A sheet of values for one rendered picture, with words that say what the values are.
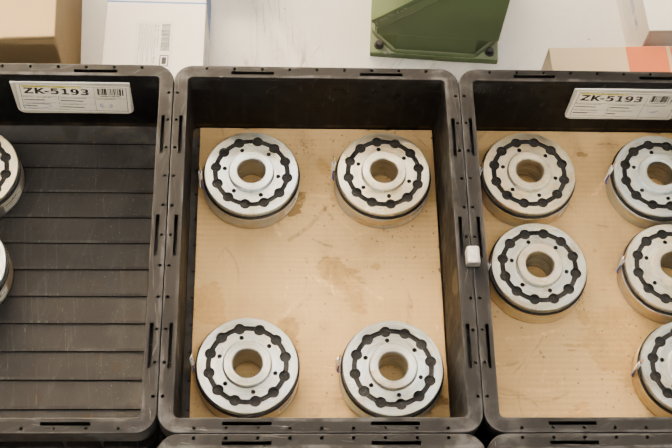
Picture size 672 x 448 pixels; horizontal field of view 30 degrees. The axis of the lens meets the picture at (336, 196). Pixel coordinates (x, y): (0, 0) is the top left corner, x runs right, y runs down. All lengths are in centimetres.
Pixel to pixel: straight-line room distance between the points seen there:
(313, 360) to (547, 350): 24
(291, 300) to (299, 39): 44
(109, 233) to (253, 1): 45
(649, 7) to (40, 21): 74
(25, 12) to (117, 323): 36
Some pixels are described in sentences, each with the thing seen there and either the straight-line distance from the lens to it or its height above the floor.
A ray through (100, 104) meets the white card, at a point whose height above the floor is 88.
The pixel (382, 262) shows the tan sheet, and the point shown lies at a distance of 134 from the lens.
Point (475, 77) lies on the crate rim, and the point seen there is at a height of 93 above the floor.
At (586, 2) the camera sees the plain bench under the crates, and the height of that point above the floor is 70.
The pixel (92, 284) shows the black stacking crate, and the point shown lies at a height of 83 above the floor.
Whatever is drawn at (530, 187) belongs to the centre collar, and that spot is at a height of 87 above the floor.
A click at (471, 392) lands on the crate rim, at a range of 119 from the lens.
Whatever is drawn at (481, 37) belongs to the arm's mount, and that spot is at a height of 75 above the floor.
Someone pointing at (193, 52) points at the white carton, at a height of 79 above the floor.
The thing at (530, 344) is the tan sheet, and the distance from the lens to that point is 132.
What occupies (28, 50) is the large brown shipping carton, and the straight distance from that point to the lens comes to 144.
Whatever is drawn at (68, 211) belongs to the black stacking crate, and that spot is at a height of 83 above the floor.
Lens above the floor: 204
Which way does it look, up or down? 62 degrees down
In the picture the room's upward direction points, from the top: 6 degrees clockwise
